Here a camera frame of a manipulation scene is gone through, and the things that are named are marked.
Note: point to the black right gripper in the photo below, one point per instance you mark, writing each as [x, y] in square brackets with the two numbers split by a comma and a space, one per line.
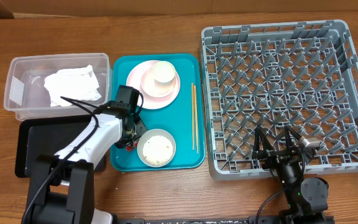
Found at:
[275, 156]

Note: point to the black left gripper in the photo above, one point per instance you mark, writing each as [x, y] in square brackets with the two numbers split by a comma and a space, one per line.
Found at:
[142, 127]

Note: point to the red snack wrapper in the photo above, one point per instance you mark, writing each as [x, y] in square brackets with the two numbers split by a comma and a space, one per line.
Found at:
[130, 147]

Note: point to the grey bowl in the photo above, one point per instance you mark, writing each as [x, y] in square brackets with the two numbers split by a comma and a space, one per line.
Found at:
[147, 135]

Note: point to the white rice pile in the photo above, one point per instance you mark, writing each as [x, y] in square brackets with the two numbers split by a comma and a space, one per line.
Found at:
[158, 150]

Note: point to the bamboo chopstick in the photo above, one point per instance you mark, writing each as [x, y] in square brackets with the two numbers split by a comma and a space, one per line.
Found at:
[196, 117]
[192, 117]

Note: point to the white napkin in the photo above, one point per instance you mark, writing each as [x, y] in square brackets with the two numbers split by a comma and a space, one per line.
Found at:
[75, 83]

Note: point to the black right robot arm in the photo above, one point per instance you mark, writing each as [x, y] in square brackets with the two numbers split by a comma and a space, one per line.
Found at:
[307, 198]

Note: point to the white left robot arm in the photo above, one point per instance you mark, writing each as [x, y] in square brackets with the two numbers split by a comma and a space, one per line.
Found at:
[61, 188]

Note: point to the grey dishwasher rack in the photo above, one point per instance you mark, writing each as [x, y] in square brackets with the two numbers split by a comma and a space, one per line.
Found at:
[268, 76]

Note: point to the pink bowl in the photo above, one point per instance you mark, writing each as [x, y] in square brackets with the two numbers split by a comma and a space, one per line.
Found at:
[155, 89]

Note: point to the teal serving tray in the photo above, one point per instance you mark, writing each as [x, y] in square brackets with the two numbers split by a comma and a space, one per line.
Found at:
[174, 118]

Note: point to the white round plate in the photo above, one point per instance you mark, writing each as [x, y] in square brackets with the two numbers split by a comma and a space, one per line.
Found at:
[149, 102]

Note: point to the cream cup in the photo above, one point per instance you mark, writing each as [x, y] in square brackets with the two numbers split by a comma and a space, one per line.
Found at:
[163, 72]

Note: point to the black flat tray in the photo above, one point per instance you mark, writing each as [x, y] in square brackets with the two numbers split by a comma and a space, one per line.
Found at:
[45, 136]

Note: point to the clear plastic bin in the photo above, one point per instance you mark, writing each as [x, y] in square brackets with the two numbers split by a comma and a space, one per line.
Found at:
[26, 96]

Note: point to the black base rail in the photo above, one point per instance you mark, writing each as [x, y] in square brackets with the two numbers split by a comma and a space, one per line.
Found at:
[249, 220]

